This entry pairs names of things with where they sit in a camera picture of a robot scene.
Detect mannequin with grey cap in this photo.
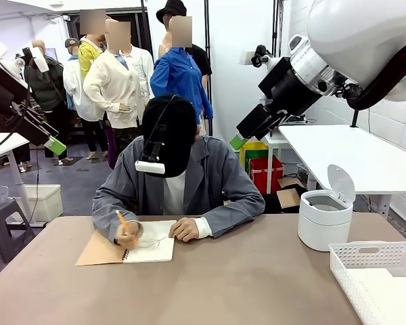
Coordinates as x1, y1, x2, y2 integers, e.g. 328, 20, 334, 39
62, 37, 108, 160

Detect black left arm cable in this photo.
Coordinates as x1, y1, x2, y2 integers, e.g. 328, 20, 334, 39
0, 84, 41, 221

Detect long white table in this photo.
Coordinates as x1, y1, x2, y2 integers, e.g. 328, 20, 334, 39
277, 123, 406, 219

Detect mannequin in black t-shirt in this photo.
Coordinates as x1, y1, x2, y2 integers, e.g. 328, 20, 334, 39
158, 20, 213, 78

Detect person in grey jacket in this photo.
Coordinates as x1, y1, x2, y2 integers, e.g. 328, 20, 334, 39
92, 135, 267, 240

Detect mannequin in blue shirt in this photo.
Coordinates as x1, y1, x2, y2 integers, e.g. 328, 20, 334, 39
150, 15, 215, 137

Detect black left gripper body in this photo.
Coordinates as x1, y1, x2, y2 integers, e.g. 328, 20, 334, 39
0, 64, 33, 120

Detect white storage tub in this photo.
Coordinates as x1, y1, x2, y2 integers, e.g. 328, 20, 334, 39
14, 183, 64, 223

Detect white paper stack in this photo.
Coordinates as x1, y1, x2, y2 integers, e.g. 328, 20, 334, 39
344, 267, 406, 325

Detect white standing desk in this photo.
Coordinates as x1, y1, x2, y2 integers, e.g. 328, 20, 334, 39
0, 131, 35, 226

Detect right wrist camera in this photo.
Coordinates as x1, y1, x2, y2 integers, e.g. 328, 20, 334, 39
238, 45, 282, 68

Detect mannequin in cream cardigan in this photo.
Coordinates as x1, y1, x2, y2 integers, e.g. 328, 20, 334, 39
83, 19, 147, 169

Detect black light stand poles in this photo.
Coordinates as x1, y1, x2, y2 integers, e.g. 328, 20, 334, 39
271, 0, 290, 59

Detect white perforated plastic basket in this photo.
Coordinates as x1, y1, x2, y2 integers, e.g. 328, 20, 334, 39
328, 240, 406, 325

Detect small white side table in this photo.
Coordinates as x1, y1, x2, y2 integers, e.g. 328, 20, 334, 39
263, 116, 317, 172

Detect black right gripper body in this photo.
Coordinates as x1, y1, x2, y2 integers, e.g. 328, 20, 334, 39
258, 57, 330, 118

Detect black tripod pole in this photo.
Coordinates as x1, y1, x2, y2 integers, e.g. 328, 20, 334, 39
203, 0, 214, 137

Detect mannequin in dark puffer jacket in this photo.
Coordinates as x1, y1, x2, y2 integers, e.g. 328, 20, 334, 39
22, 39, 74, 167

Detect person's left hand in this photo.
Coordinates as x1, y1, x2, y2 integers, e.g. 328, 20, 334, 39
168, 217, 201, 243

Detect brown cardboard box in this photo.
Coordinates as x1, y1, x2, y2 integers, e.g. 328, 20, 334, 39
275, 177, 307, 209

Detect grey plastic stool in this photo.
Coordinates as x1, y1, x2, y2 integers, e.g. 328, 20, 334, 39
0, 198, 35, 264

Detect head-mounted camera with white box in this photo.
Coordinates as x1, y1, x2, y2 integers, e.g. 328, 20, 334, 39
134, 95, 179, 175

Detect green bag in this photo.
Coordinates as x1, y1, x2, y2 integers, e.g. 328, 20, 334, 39
244, 148, 270, 174

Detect mannequin in yellow jacket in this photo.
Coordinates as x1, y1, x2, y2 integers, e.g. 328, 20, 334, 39
77, 9, 106, 83

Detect spiral notebook with brown cover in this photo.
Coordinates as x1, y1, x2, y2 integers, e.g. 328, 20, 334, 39
75, 219, 178, 267

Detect person's right hand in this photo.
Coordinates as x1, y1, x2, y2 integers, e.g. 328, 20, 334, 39
114, 219, 144, 250

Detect mannequin in white shirt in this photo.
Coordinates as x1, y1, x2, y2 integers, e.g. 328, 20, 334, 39
120, 45, 155, 100

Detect person's right forearm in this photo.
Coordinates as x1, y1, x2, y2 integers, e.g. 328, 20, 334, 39
92, 189, 141, 240

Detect black bucket hat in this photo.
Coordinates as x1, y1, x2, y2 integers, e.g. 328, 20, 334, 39
156, 0, 188, 25

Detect white lidded trash bin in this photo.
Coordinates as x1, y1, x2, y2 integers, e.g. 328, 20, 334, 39
297, 164, 357, 253

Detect orange pencil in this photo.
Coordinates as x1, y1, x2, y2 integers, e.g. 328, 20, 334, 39
115, 209, 139, 245

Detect black cap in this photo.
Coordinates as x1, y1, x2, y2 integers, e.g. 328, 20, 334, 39
142, 93, 198, 179

